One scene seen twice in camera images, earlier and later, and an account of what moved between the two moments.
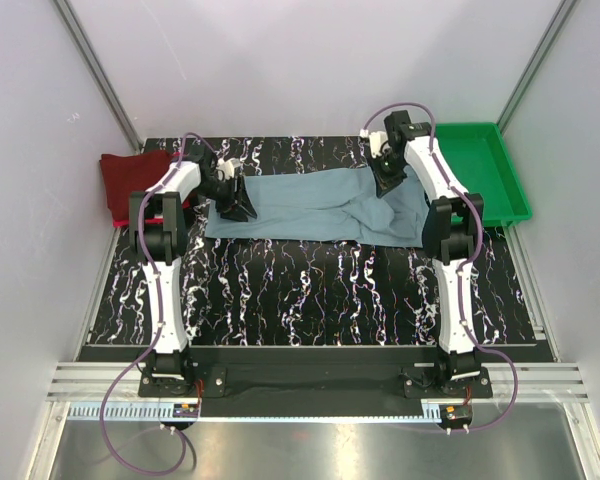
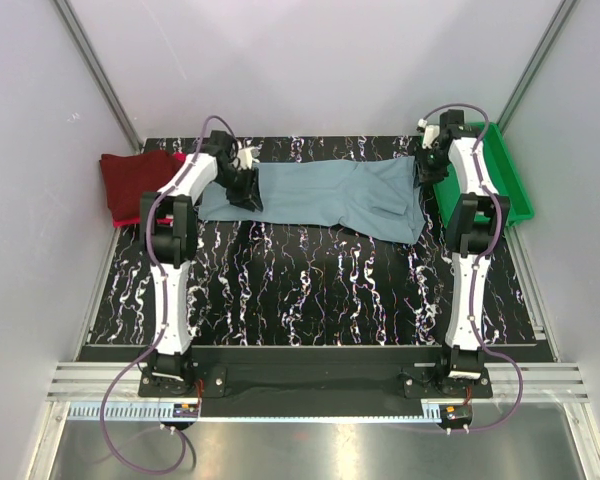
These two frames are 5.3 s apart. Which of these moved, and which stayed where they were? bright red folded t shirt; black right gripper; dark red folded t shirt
Moved: black right gripper
Stayed: bright red folded t shirt; dark red folded t shirt
